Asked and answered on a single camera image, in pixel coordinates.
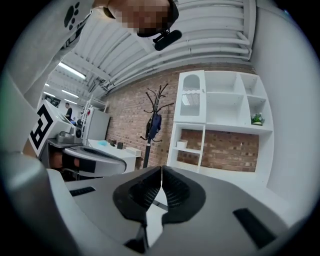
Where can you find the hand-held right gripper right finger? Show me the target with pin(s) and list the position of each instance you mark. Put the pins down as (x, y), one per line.
(212, 225)

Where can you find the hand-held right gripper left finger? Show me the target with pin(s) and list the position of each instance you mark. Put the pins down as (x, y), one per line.
(100, 215)

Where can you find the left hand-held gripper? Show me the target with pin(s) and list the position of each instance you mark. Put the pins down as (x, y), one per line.
(41, 125)

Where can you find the person's left hand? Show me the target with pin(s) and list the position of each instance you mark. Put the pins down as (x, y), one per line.
(58, 160)

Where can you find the white table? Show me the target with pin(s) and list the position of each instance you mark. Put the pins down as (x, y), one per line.
(120, 155)

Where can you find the dark cup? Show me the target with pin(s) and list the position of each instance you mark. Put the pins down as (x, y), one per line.
(120, 145)
(112, 143)

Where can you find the light blue cloth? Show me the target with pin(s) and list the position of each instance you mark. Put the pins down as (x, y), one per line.
(102, 143)

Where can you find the flat white box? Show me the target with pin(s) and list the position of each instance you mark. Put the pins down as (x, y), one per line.
(133, 150)

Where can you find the white cabinet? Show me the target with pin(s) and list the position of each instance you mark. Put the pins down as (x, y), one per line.
(96, 127)

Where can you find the dark blue hanging bag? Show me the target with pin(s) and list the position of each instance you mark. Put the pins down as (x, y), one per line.
(155, 125)

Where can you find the white metal rack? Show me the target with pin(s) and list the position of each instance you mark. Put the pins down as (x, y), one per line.
(96, 103)

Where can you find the black coat rack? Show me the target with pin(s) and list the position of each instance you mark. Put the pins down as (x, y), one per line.
(153, 105)

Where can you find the small white box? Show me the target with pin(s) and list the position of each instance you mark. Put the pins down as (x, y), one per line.
(181, 144)

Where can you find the long ceiling light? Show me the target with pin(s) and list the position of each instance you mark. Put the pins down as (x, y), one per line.
(72, 70)

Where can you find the small green potted plant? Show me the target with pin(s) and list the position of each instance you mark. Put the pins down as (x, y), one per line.
(258, 119)

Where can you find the white shelf unit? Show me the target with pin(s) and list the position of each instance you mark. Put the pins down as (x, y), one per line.
(225, 110)

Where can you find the person's head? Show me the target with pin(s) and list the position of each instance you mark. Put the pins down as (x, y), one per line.
(142, 15)

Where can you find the black head-mounted camera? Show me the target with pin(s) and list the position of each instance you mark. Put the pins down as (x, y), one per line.
(167, 40)

